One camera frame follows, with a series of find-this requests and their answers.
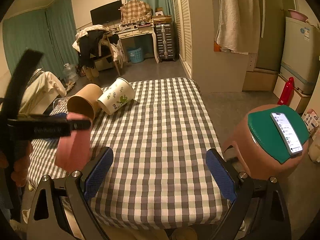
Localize brown paper cup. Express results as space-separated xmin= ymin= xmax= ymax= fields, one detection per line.
xmin=67 ymin=83 xmax=103 ymax=120

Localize white leaf-print paper cup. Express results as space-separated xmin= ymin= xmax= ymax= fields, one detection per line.
xmin=98 ymin=77 xmax=136 ymax=115

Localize person's hand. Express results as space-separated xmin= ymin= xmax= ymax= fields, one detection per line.
xmin=11 ymin=141 xmax=33 ymax=187

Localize bed with beige bedding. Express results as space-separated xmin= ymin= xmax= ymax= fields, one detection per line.
xmin=19 ymin=72 xmax=67 ymax=114

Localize brown plastic stool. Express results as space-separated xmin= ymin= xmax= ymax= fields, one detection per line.
xmin=221 ymin=104 xmax=309 ymax=180

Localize large water jug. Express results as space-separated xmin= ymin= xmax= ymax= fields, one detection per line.
xmin=63 ymin=63 xmax=79 ymax=82

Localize smartphone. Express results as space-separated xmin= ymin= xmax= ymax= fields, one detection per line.
xmin=270 ymin=112 xmax=303 ymax=157

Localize green mat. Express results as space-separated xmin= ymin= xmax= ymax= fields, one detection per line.
xmin=248 ymin=105 xmax=309 ymax=164

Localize grey checkered tablecloth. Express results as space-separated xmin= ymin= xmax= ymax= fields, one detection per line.
xmin=26 ymin=77 xmax=230 ymax=230

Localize green curtain left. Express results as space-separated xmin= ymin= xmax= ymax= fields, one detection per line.
xmin=2 ymin=0 xmax=78 ymax=79

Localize wooden chair with clothes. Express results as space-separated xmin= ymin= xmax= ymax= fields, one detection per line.
xmin=72 ymin=24 xmax=124 ymax=81

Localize red thermos bottle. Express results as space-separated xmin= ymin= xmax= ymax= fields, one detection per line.
xmin=277 ymin=77 xmax=295 ymax=106

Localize blue laundry basket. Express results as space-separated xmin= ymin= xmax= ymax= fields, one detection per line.
xmin=127 ymin=47 xmax=144 ymax=63

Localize white desk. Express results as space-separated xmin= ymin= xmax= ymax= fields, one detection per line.
xmin=115 ymin=22 xmax=160 ymax=65

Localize black monitor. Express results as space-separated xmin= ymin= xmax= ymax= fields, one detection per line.
xmin=90 ymin=0 xmax=123 ymax=25

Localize white small fridge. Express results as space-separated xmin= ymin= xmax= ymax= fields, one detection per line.
xmin=280 ymin=17 xmax=319 ymax=94

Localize plaid cloth bundle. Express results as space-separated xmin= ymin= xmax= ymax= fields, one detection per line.
xmin=120 ymin=0 xmax=152 ymax=25

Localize black metal suitcase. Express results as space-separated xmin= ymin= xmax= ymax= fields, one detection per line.
xmin=155 ymin=23 xmax=176 ymax=62

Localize hanging beige towel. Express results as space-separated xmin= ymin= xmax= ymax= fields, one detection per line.
xmin=216 ymin=0 xmax=260 ymax=54

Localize white louvered wardrobe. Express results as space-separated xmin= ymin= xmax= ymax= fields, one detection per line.
xmin=172 ymin=0 xmax=251 ymax=93

